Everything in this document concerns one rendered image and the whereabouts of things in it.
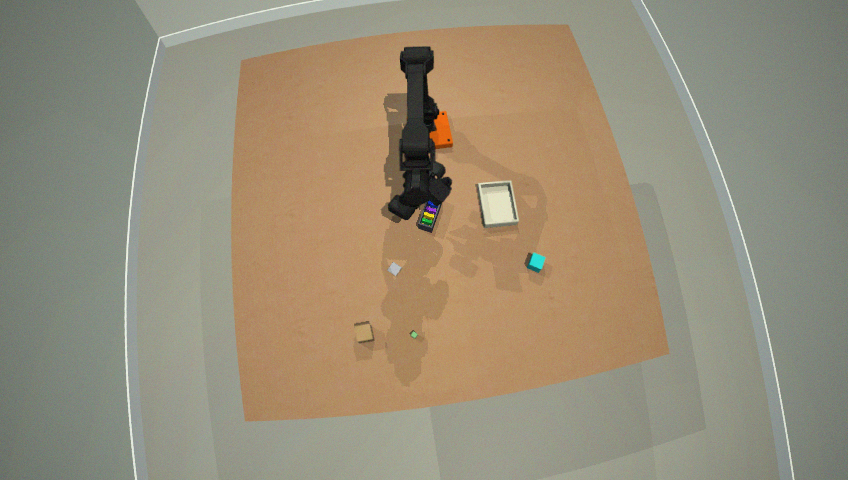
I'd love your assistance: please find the small cyan cube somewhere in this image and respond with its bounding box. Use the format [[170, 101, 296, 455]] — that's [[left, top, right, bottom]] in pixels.
[[527, 254, 545, 273]]

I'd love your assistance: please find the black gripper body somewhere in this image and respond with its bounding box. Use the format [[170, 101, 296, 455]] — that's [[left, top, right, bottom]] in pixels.
[[388, 161, 446, 220]]

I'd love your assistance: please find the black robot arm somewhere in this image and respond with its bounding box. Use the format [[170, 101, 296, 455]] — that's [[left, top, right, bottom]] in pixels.
[[399, 47, 452, 206]]

